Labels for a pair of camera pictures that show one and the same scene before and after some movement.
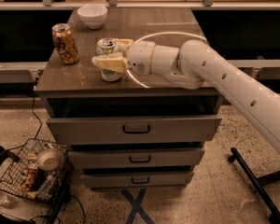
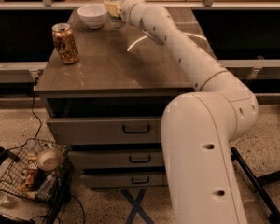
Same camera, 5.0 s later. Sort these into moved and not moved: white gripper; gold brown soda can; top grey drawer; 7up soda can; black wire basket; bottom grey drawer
Moved: white gripper; 7up soda can
Not moved: top grey drawer; gold brown soda can; bottom grey drawer; black wire basket
